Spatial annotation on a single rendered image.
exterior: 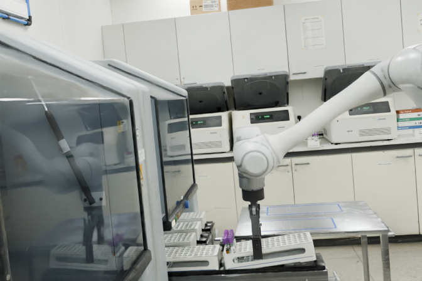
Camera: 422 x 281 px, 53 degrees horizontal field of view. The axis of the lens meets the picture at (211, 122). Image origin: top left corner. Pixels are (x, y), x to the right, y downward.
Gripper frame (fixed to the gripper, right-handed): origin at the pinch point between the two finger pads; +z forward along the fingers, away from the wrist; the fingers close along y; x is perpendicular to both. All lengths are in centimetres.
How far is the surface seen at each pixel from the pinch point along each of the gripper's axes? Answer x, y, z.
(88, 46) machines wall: 140, 221, -109
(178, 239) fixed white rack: 30.0, 12.7, 0.3
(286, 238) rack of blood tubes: -9.8, 1.5, -1.9
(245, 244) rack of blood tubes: 4.1, 2.7, -0.2
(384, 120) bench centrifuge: -109, 229, -21
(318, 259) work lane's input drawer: -19.8, -0.8, 5.1
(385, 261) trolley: -48, 26, 18
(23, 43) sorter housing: 57, -32, -71
